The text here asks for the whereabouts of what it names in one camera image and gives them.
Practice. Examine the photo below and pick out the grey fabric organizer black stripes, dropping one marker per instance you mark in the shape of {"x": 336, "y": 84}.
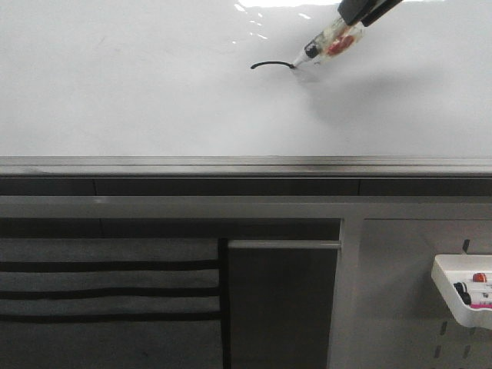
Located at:
{"x": 113, "y": 303}

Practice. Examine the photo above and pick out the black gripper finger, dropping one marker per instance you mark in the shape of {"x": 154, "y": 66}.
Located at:
{"x": 380, "y": 9}
{"x": 352, "y": 11}

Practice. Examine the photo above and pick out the red capped marker in tray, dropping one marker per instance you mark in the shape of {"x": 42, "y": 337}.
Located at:
{"x": 481, "y": 277}

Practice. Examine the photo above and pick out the white black-tipped whiteboard marker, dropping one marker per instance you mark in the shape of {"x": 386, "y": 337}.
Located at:
{"x": 332, "y": 41}

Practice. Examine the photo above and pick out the dark grey panel with rail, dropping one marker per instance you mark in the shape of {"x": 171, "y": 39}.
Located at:
{"x": 281, "y": 296}

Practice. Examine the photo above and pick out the large white whiteboard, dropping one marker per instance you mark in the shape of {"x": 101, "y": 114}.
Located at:
{"x": 204, "y": 87}

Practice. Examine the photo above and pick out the grey slotted pegboard panel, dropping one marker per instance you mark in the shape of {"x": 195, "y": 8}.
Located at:
{"x": 398, "y": 317}

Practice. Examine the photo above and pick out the black capped marker in tray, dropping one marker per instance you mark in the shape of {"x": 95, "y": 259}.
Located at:
{"x": 474, "y": 293}

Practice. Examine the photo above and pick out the white plastic marker tray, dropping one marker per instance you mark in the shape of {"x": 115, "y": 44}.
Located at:
{"x": 452, "y": 268}

